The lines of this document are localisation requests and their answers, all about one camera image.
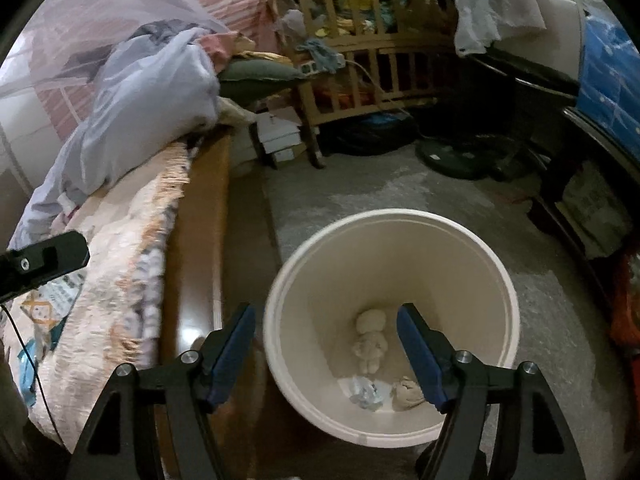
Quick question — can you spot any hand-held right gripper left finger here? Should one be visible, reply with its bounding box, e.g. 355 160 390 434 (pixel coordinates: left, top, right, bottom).
72 302 257 480

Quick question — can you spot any wooden crib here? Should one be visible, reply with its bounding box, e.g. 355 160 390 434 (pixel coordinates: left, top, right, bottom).
270 0 462 169

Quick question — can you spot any light blue quilt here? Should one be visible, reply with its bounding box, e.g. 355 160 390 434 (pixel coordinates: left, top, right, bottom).
10 22 223 251

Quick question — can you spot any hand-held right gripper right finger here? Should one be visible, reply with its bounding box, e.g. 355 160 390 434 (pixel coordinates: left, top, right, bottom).
396 302 586 480

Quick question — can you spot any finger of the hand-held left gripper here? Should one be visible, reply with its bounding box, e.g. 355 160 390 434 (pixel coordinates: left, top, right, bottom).
0 230 91 303

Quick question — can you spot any green pillow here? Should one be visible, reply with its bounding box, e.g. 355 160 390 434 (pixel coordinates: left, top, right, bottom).
217 57 307 102

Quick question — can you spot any brown wooden bed frame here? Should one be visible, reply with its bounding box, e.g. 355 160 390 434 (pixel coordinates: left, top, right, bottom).
159 130 235 480

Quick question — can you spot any white plastic bucket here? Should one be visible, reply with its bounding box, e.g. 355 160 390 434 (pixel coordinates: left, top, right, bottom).
264 210 521 448

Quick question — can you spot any cream plush doll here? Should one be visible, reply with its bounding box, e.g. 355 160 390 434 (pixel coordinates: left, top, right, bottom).
354 309 389 375

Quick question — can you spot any thin black cable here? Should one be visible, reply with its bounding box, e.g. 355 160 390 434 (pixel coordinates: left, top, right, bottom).
0 300 67 448

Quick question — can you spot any beige embossed bedspread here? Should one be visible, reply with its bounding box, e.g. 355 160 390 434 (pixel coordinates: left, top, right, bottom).
10 142 193 453

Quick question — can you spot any crumpled blue white wrapper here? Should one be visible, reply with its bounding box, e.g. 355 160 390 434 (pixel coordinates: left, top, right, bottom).
347 375 394 411

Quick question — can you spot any grey blue cloth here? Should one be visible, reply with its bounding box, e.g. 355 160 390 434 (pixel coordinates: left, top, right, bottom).
299 39 347 72

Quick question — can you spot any large white plastic sheet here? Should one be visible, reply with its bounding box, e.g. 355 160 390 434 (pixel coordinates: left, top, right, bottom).
419 0 547 57

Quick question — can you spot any stack of white cardboard boxes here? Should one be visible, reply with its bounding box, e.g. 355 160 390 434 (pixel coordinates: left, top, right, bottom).
254 107 305 167

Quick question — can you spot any black fan base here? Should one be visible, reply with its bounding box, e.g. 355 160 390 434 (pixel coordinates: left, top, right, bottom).
416 135 502 181

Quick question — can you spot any small crumpled beige tissue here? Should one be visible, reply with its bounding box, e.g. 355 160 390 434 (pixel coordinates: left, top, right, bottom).
391 377 427 412

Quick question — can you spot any pink cloth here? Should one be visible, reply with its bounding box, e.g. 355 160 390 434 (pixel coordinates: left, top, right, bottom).
199 31 242 75

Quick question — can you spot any white mosquito net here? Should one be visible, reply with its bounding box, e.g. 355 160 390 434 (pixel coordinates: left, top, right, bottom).
0 0 232 128

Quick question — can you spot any black bag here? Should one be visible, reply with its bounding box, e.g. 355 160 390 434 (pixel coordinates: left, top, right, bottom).
319 114 422 157

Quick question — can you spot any dark wooden table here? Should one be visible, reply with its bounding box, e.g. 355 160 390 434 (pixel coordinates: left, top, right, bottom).
464 52 640 266

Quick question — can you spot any blue plastic bag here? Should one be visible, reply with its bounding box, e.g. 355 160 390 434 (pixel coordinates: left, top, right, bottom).
574 10 640 137

